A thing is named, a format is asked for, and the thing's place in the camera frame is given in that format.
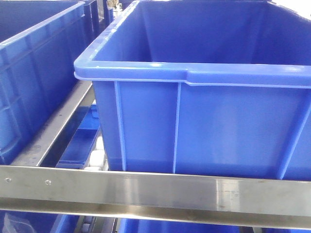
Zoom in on blue bin lower shelf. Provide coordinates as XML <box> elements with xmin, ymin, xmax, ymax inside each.
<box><xmin>119</xmin><ymin>219</ymin><xmax>240</xmax><ymax>233</ymax></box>

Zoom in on blue bin at left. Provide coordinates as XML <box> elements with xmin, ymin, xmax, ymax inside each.
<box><xmin>0</xmin><ymin>0</ymin><xmax>99</xmax><ymax>165</ymax></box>

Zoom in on steel shelf divider rail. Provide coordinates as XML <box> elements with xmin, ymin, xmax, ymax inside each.
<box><xmin>11</xmin><ymin>81</ymin><xmax>95</xmax><ymax>167</ymax></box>

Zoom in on white conveyor rollers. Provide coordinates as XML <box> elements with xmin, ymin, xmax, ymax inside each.
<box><xmin>84</xmin><ymin>136</ymin><xmax>106</xmax><ymax>170</ymax></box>

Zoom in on steel front shelf beam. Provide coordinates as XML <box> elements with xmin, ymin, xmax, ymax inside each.
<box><xmin>0</xmin><ymin>166</ymin><xmax>311</xmax><ymax>230</ymax></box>

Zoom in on large blue bin centre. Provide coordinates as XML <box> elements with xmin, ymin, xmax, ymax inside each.
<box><xmin>74</xmin><ymin>0</ymin><xmax>311</xmax><ymax>181</ymax></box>

